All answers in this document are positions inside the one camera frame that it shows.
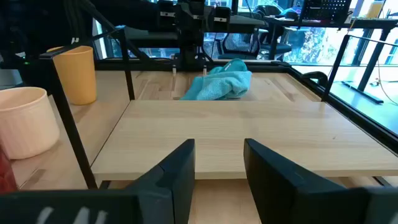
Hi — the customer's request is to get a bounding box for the teal cloth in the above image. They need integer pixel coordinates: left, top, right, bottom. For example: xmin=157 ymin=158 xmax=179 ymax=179
xmin=180 ymin=58 xmax=253 ymax=101

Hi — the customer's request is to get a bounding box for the black table clamp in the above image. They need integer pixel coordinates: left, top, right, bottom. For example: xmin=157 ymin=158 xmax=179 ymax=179
xmin=300 ymin=71 xmax=330 ymax=88

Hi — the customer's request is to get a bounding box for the wooden tray with black frame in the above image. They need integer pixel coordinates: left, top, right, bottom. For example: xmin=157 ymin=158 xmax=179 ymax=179
xmin=39 ymin=27 xmax=398 ymax=190

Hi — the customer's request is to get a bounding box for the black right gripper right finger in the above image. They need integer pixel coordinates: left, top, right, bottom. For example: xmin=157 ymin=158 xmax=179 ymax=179
xmin=243 ymin=139 xmax=368 ymax=224

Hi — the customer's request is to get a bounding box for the black office chair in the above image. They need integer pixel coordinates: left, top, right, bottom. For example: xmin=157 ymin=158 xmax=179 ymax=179
xmin=253 ymin=4 xmax=300 ymax=58

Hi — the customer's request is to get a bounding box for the black perforated panel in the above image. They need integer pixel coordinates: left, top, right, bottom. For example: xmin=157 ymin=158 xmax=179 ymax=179
xmin=300 ymin=0 xmax=353 ymax=24

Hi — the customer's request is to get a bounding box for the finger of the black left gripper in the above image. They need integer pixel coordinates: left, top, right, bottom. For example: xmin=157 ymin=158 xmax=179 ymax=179
xmin=156 ymin=0 xmax=177 ymax=31
xmin=213 ymin=6 xmax=233 ymax=32

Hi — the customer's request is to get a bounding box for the yellow cable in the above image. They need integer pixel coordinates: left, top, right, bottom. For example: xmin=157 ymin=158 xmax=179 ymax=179
xmin=375 ymin=58 xmax=398 ymax=107

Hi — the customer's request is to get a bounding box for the cream mug with handle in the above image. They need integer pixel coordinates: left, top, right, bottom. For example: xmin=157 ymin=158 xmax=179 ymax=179
xmin=0 ymin=86 xmax=60 ymax=160

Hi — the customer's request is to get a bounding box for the office chair striped mesh back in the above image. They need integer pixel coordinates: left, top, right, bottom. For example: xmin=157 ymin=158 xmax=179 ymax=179
xmin=216 ymin=32 xmax=262 ymax=60

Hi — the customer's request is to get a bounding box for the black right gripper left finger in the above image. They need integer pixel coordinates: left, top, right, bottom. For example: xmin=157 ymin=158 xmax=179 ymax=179
xmin=126 ymin=139 xmax=196 ymax=224

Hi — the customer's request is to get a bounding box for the tall yellow-orange plastic cup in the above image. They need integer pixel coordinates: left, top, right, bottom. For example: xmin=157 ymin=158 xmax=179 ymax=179
xmin=46 ymin=45 xmax=97 ymax=106

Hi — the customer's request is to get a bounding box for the desk with black legs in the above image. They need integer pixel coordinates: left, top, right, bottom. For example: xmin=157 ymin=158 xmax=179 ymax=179
xmin=264 ymin=17 xmax=398 ymax=105

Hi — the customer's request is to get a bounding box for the black aluminium table frame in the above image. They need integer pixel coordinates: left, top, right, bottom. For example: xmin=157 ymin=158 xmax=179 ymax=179
xmin=93 ymin=57 xmax=398 ymax=147

